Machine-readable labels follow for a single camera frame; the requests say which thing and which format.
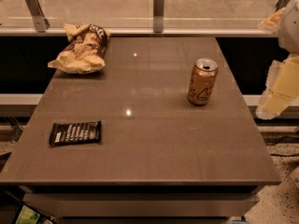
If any middle metal railing bracket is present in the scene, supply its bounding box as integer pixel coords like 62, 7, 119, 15
153, 0, 164, 33

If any green package on floor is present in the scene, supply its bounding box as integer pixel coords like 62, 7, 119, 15
12, 203, 55, 224

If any left metal railing bracket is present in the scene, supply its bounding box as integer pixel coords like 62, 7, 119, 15
25, 0, 50, 33

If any glass railing panel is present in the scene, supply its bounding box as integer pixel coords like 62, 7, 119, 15
0, 0, 279, 29

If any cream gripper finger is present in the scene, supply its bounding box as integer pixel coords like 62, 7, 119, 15
258, 8, 285, 34
255, 53, 299, 119

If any orange soda can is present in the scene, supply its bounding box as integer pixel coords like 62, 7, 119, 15
187, 58, 218, 105

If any black floor cable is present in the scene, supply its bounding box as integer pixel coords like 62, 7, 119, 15
266, 135, 299, 158

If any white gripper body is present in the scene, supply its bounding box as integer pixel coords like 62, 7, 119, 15
278, 0, 299, 53

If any grey drawer front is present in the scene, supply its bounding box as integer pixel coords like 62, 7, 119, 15
24, 193, 259, 217

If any brown chip bag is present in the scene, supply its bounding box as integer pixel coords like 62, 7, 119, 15
48, 23, 110, 75

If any black snack bar wrapper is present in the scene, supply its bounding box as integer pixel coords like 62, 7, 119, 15
49, 120, 102, 147

